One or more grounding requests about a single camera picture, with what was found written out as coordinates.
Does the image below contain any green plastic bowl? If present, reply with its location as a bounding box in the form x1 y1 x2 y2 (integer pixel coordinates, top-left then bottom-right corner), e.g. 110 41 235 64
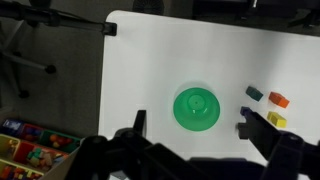
172 87 221 132

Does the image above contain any toy shelf with bins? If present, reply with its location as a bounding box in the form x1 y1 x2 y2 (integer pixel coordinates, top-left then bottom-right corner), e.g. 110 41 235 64
0 116 84 180

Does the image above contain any blue block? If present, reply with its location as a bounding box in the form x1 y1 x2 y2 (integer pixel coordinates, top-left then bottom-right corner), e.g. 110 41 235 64
239 106 253 118

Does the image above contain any dark green block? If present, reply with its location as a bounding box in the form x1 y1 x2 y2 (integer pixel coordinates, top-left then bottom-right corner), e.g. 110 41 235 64
245 85 264 102

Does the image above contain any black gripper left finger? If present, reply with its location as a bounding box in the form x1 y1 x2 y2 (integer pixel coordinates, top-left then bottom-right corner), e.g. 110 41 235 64
132 109 148 139

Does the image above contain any blue toy bin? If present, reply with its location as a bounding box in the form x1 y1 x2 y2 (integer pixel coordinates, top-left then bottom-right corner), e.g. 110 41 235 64
1 119 24 136

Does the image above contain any yellow block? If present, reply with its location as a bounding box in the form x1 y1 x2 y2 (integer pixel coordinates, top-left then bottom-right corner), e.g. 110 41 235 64
266 111 288 129

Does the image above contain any red toy bin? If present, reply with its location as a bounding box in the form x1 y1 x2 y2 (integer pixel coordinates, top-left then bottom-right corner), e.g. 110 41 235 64
20 123 44 143

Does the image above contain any black office chair base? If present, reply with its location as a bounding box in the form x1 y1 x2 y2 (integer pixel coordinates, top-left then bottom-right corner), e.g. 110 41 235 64
0 46 58 100

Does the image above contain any green toy bin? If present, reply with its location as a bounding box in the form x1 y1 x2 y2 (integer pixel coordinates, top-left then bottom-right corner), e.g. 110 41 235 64
38 129 82 154

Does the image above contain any black clamped camera arm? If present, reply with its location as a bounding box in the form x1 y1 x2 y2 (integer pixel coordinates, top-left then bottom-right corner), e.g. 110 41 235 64
0 3 118 37

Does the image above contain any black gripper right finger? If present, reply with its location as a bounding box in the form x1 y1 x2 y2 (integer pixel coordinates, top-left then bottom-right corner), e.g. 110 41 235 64
236 111 285 158

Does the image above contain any orange block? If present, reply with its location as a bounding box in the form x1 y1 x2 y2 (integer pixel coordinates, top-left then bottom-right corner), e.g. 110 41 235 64
268 91 291 109

